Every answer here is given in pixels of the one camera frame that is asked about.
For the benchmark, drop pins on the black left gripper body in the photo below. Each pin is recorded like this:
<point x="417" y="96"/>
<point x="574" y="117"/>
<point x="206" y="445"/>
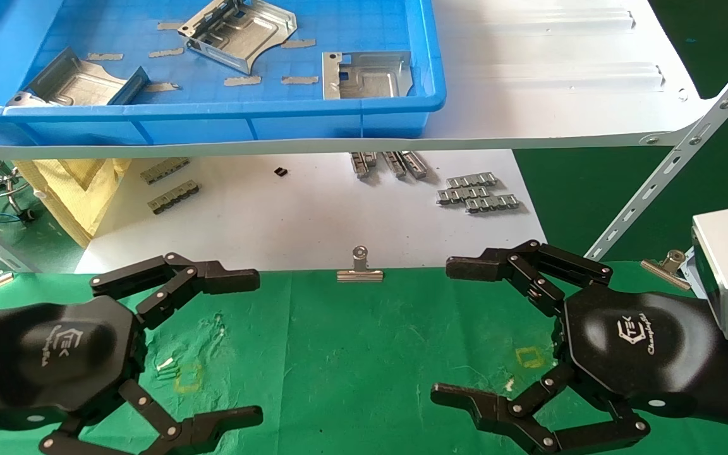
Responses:
<point x="54" y="360"/>

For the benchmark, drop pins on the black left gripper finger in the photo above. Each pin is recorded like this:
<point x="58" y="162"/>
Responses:
<point x="212" y="424"/>
<point x="225" y="280"/>

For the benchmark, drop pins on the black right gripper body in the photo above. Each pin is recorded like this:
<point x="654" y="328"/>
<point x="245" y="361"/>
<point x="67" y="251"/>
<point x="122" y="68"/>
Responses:
<point x="636" y="347"/>

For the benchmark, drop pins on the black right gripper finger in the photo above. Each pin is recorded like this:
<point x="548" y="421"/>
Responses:
<point x="478" y="266"/>
<point x="471" y="401"/>

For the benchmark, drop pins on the stamped metal bracket part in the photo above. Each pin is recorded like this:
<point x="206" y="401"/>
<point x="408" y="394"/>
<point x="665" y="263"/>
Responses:
<point x="370" y="79"/>
<point x="76" y="85"/>
<point x="241" y="31"/>

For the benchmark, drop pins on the small white scrap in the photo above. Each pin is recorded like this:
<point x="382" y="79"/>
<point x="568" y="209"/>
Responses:
<point x="509" y="383"/>
<point x="165" y="364"/>

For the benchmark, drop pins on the white paper sheet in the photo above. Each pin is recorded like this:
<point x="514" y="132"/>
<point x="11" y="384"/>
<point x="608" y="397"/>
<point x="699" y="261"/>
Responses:
<point x="288" y="215"/>

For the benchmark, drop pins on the grey connector strip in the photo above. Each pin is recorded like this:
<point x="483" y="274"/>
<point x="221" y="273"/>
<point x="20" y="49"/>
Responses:
<point x="165" y="170"/>
<point x="174" y="196"/>

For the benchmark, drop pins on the grey slotted angle bar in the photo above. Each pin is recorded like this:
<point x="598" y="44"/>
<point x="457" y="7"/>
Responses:
<point x="18" y="260"/>

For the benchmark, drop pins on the green cloth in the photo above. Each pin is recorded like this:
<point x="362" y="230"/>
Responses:
<point x="339" y="366"/>

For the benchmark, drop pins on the yellow cloth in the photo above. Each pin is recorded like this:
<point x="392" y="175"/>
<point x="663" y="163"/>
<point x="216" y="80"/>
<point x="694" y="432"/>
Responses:
<point x="79" y="196"/>

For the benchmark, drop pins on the white metal shelf panel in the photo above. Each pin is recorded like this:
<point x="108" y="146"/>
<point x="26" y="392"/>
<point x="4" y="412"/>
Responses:
<point x="528" y="95"/>

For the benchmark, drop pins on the blue plastic bin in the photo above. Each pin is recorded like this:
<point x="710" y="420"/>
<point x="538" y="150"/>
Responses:
<point x="339" y="120"/>

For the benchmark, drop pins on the beige tape strip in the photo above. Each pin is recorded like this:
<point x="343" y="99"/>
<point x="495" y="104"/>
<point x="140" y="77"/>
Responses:
<point x="299" y="79"/>
<point x="163" y="87"/>
<point x="166" y="52"/>
<point x="104" y="56"/>
<point x="242" y="80"/>
<point x="170" y="26"/>
<point x="298" y="43"/>

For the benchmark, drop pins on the white slotted angle bar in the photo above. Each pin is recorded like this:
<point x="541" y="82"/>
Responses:
<point x="686" y="151"/>

